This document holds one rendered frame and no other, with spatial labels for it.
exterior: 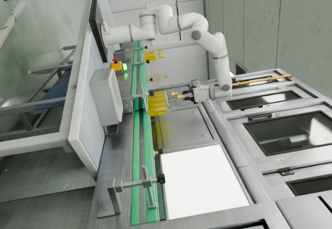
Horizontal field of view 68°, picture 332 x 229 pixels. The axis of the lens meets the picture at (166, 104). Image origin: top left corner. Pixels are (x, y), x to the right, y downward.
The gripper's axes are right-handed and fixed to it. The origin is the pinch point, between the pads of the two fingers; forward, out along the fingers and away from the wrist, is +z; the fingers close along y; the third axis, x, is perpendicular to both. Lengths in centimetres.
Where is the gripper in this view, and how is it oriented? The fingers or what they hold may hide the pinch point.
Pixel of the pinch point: (186, 95)
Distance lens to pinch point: 159.4
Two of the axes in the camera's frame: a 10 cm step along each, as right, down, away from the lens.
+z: -9.7, 0.9, 2.3
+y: -1.8, -8.9, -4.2
